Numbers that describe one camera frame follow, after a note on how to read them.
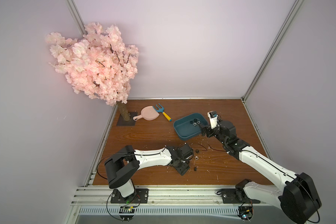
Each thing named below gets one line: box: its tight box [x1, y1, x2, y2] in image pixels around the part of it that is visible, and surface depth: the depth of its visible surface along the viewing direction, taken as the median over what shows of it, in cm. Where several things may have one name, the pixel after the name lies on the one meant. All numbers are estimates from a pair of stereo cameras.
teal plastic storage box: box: [173, 112, 209, 141], surface depth 103 cm
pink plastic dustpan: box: [132, 105, 160, 121], surface depth 113 cm
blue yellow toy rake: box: [152, 103, 173, 122], surface depth 116 cm
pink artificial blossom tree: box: [45, 22, 140, 121], surface depth 67 cm
